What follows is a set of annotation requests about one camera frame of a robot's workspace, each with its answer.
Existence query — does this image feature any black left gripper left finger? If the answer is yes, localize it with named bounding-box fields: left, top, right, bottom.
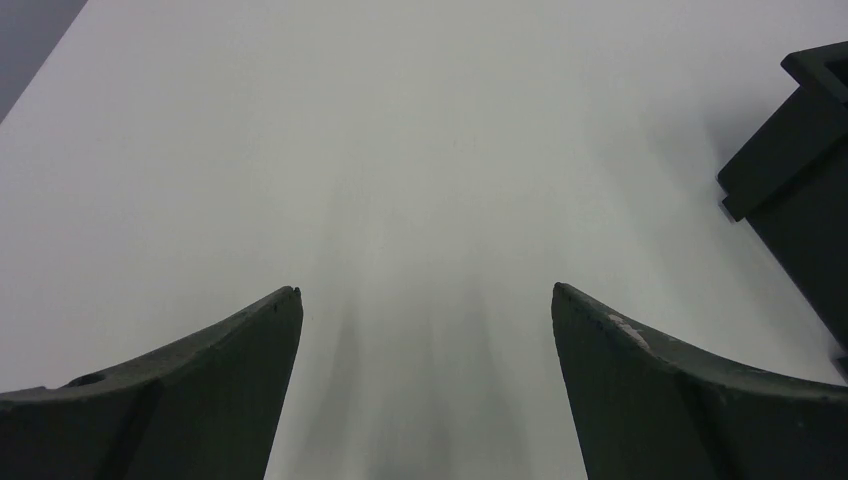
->
left=1, top=287, right=304, bottom=479

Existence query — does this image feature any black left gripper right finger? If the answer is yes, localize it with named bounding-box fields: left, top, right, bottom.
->
left=551, top=283, right=847, bottom=479

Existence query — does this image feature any black plastic bin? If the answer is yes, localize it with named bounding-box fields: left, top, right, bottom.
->
left=717, top=42, right=847, bottom=374

